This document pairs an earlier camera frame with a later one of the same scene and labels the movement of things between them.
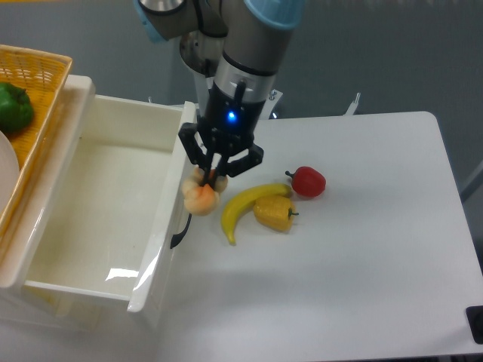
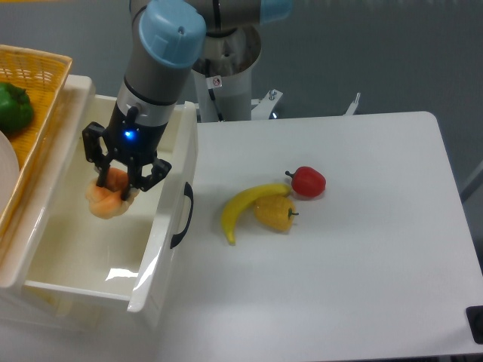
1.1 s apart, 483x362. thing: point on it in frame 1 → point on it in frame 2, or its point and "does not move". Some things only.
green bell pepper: x=16 y=108 does not move
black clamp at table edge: x=475 y=317 does not move
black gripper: x=226 y=129 → x=127 y=138
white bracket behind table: x=350 y=111 does not move
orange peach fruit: x=199 y=199 → x=106 y=202
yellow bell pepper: x=276 y=212 does not move
